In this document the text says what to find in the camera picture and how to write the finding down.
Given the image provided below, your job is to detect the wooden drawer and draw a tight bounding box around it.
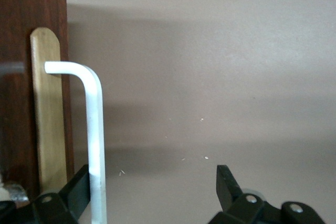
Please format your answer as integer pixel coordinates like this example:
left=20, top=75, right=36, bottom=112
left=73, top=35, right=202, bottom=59
left=0, top=0, right=76, bottom=204

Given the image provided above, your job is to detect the light wooden strip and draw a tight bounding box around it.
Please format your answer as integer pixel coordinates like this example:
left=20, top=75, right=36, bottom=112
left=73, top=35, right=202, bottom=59
left=29, top=26, right=68, bottom=192

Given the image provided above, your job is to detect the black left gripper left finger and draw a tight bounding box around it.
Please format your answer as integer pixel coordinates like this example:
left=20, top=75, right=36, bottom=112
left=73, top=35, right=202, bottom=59
left=0, top=164, right=91, bottom=224

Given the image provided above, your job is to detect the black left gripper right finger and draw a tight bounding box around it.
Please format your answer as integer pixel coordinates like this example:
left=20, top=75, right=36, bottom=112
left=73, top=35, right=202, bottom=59
left=208, top=165, right=326, bottom=224

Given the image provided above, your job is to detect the white metal drawer handle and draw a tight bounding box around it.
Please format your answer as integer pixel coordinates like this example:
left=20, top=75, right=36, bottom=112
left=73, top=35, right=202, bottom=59
left=44, top=61, right=108, bottom=224

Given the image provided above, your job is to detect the brown table cover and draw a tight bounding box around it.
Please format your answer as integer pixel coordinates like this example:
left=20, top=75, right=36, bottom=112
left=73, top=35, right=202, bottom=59
left=64, top=0, right=336, bottom=224

